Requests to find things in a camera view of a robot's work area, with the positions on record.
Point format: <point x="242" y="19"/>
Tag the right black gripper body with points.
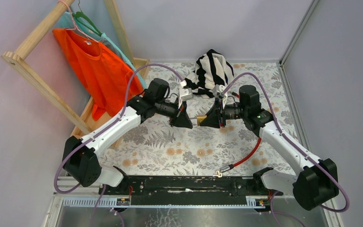
<point x="231" y="111"/>

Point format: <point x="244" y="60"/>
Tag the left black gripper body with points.
<point x="171" y="110"/>

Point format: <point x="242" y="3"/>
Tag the brass padlock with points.
<point x="200" y="119"/>

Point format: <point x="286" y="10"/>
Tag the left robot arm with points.
<point x="81" y="156"/>

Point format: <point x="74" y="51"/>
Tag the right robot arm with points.
<point x="314" y="180"/>

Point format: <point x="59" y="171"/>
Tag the floral tablecloth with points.
<point x="156" y="148"/>

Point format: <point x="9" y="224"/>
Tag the black white striped cloth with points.
<point x="210" y="69"/>

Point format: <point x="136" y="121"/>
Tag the orange t-shirt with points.
<point x="104" y="75"/>

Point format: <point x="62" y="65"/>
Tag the pink hanger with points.
<point x="75" y="26"/>

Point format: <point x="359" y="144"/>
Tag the green hanger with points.
<point x="83" y="19"/>

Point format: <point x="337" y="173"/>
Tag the light blue shirt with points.
<point x="65" y="22"/>

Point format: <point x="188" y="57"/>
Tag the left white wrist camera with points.
<point x="184" y="93"/>

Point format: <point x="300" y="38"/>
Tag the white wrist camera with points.
<point x="219" y="91"/>
<point x="184" y="93"/>

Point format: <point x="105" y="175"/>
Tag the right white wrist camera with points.
<point x="219" y="91"/>

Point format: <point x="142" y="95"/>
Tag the red cable lock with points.
<point x="240" y="148"/>

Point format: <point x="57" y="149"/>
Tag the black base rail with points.
<point x="191" y="191"/>

